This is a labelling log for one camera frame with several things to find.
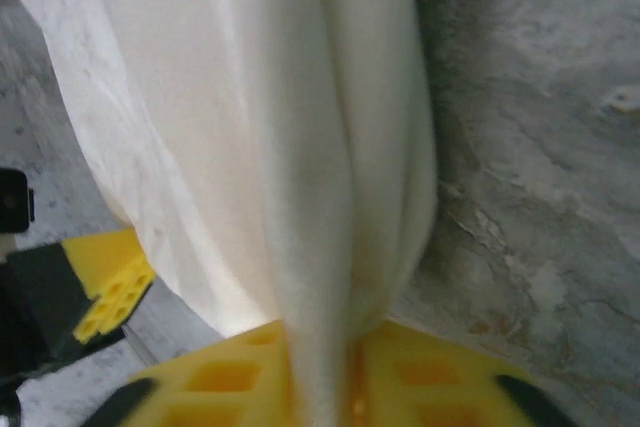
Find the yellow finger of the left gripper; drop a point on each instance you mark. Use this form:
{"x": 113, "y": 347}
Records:
{"x": 105, "y": 259}
{"x": 131, "y": 309}

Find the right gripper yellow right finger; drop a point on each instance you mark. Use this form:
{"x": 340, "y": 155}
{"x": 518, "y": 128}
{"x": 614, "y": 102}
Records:
{"x": 380, "y": 387}

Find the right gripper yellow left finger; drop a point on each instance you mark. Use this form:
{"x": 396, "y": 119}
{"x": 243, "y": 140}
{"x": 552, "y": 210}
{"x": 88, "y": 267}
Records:
{"x": 270, "y": 397}

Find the white t-shirt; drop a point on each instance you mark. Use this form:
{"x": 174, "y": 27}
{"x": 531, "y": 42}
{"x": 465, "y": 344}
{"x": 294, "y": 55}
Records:
{"x": 225, "y": 122}

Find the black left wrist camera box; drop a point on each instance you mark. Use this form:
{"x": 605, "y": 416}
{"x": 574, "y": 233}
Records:
{"x": 12, "y": 202}

